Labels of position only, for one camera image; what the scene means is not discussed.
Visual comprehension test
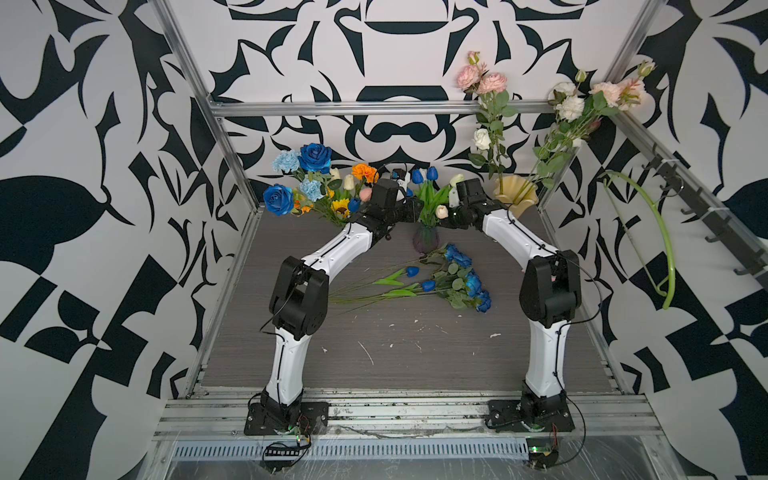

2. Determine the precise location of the yellow wavy glass vase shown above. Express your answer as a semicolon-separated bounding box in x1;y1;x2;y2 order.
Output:
493;175;539;218

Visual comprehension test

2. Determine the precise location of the blue rose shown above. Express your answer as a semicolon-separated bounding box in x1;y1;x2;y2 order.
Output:
428;244;473;281
431;270;482;301
419;243;467;267

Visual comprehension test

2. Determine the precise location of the blue rose low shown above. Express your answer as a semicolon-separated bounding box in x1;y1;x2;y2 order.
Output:
331;289;492;313

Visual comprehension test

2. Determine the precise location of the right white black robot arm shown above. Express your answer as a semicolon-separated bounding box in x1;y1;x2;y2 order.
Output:
440;179;582;431

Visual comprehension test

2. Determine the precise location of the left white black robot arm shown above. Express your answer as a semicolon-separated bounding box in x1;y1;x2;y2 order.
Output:
258;179;424;430

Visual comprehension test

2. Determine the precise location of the purple glass vase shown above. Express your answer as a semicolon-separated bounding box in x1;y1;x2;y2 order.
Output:
412;223;440;255

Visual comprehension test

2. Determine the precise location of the tulip bouquet blue white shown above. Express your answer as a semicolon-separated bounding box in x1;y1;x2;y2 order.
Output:
409;167;465;226

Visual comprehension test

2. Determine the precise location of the mixed sunflower bouquet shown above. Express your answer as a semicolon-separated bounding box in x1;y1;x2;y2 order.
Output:
262;143;380;226

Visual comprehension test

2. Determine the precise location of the pink and white flower bouquet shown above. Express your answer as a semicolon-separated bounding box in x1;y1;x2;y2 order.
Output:
455;50;656;190

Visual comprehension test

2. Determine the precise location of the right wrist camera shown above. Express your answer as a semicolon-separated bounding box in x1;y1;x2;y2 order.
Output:
448;183;460;209

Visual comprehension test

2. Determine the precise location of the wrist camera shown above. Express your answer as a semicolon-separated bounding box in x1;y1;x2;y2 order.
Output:
448;183;460;209
390;168;411;201

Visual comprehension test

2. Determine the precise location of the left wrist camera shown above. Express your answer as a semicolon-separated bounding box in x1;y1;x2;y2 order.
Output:
390;168;411;201

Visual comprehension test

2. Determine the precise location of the green curved hose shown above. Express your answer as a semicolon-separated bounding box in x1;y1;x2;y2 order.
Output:
602;169;677;311

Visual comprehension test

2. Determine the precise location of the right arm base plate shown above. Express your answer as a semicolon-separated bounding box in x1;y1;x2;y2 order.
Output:
484;396;575;433

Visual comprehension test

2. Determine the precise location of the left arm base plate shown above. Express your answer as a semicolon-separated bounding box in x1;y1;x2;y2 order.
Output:
243;400;330;436

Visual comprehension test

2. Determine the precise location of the black hook rail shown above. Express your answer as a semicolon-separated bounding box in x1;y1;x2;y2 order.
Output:
644;143;767;290

